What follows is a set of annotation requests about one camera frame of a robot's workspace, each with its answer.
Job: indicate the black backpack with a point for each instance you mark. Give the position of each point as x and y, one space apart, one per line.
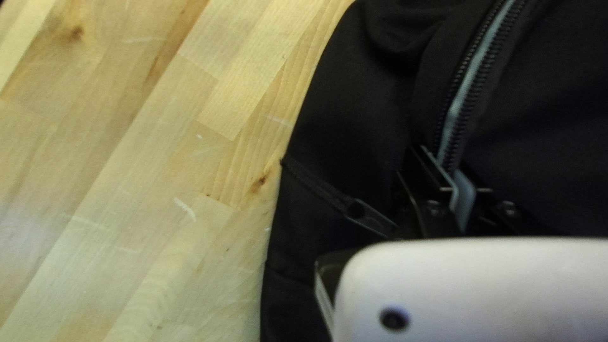
522 118

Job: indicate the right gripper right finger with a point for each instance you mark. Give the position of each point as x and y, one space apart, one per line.
489 213

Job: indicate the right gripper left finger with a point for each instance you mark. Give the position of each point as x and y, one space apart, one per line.
427 199

